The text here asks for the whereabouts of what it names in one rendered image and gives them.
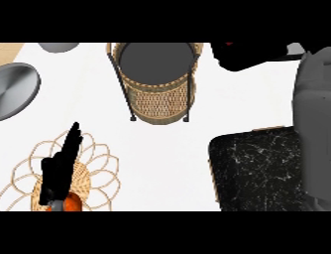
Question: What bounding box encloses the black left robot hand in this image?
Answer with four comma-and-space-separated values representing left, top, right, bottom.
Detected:
39, 121, 84, 206

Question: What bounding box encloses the wicker tiered basket black frame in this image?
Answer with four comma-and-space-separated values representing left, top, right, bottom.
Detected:
105, 42, 205, 126

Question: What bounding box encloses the black marble tray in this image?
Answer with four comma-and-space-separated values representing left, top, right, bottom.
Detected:
207, 125, 312, 212

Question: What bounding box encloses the grey round bowl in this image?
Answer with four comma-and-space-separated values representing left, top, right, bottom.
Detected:
37, 42, 81, 55

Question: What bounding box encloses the orange can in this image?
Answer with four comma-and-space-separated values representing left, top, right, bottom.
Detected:
45, 192, 83, 212

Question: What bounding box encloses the black appliance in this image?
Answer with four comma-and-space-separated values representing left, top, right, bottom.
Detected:
208, 42, 306, 72

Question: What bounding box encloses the grey frying pan black handle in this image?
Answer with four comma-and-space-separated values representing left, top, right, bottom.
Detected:
0, 62, 43, 144

